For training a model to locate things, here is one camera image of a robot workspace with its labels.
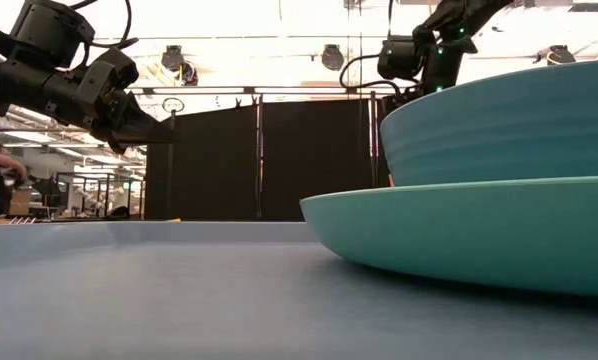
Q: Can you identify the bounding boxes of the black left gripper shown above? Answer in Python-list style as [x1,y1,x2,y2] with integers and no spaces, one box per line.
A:
[39,68,178,155]

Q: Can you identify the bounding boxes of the black ceiling spotlight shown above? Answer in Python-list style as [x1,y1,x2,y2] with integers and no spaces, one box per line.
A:
[161,44,186,72]
[546,44,577,66]
[321,43,345,72]

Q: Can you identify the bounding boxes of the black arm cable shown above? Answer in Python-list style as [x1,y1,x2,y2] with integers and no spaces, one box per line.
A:
[71,0,141,51]
[338,52,405,96]

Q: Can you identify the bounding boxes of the black aluminium table frame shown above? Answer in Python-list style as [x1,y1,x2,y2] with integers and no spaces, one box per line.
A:
[126,85,405,96]

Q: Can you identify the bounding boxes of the blue plastic bowl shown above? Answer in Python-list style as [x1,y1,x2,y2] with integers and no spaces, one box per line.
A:
[379,58,598,187]

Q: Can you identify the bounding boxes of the green plastic plate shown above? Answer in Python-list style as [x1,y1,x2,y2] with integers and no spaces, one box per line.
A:
[299,175,598,299]

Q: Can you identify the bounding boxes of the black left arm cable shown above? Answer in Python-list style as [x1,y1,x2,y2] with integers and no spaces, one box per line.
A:
[71,0,141,51]

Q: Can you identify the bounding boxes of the black room divider panel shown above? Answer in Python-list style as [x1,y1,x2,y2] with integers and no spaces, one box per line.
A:
[143,97,395,222]

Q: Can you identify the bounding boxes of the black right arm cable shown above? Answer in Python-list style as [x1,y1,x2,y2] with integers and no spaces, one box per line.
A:
[338,52,405,96]

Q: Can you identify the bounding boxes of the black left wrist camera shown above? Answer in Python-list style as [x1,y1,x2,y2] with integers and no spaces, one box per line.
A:
[76,47,141,104]

